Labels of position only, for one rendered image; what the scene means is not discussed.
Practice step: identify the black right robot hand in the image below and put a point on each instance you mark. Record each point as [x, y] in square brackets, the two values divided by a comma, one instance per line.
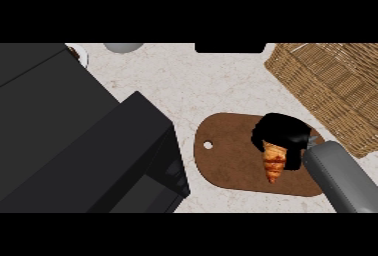
[282, 130]

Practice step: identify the golden brown croissant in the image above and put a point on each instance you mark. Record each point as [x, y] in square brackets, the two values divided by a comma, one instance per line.
[273, 161]

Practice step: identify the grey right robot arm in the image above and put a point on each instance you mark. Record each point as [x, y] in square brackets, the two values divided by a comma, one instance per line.
[336, 180]

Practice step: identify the brown wooden cutting board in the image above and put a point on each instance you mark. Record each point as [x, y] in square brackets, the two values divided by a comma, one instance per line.
[230, 160]

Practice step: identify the tan wicker basket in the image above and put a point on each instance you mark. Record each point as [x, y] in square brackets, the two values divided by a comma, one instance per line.
[332, 90]

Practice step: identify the black rectangular object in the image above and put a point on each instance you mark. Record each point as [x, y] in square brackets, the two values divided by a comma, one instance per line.
[229, 47]

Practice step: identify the grey round bowl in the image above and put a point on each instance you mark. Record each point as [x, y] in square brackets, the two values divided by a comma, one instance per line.
[122, 47]

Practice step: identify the large dark grey appliance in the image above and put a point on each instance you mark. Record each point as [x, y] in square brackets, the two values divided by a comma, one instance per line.
[74, 140]

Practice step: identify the white round plate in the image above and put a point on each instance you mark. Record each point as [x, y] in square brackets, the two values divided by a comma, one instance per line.
[80, 55]

